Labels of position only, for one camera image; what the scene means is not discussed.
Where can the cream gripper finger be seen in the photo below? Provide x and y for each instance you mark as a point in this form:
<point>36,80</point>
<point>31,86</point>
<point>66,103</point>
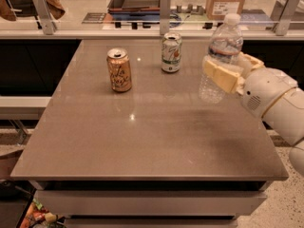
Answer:
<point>248,63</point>
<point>227,77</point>

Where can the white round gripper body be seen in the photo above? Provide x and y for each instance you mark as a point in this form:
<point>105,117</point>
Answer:
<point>265,89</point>

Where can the clear plastic water bottle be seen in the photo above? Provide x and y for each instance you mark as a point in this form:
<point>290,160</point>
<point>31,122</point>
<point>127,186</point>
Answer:
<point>225,45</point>

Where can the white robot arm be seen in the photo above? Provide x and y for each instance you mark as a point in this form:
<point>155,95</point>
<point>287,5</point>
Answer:
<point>288,122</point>

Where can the white green soda can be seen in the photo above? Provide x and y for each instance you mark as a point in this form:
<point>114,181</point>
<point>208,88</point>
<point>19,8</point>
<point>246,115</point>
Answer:
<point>171,52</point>

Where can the cardboard box with label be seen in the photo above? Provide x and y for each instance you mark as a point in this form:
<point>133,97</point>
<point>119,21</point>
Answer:
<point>217,9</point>

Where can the orange LaCroix can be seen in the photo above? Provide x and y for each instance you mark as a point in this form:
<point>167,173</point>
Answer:
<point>119,69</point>

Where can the grey open tray box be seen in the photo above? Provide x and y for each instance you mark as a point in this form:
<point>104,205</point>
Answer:
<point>136,0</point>

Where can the grey table base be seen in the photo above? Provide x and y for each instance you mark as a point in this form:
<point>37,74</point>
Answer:
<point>150,209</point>

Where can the brown jacket on chair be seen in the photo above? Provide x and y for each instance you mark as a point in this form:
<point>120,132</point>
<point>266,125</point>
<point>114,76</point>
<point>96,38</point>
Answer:
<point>10,10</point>

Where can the colourful snack bag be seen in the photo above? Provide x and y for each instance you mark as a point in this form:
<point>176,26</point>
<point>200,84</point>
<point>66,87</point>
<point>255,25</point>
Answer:
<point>37,216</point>

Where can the right metal glass bracket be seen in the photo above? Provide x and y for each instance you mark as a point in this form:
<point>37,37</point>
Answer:
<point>291,16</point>

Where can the metal glass bracket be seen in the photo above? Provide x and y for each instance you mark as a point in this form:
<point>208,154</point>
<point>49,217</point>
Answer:
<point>291,16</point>
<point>164,16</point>
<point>47,23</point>

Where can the middle metal glass bracket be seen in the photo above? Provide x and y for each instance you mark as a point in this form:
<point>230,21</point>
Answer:
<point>164,16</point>

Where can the left metal glass bracket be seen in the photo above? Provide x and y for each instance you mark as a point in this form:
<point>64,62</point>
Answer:
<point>47,23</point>

